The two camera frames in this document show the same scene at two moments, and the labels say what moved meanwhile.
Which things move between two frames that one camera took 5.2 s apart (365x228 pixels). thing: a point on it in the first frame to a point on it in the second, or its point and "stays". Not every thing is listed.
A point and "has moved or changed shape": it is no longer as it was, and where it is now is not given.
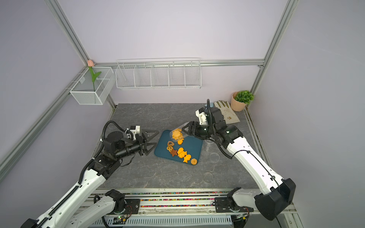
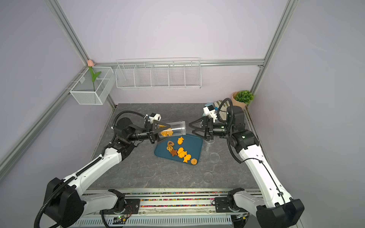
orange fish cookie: [180, 141] stays
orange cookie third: [187, 158] stays
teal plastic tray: [187, 150] stays
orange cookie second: [182, 154] stays
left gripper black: [143, 144] to [152, 129]
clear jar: [177, 134] has moved or changed shape
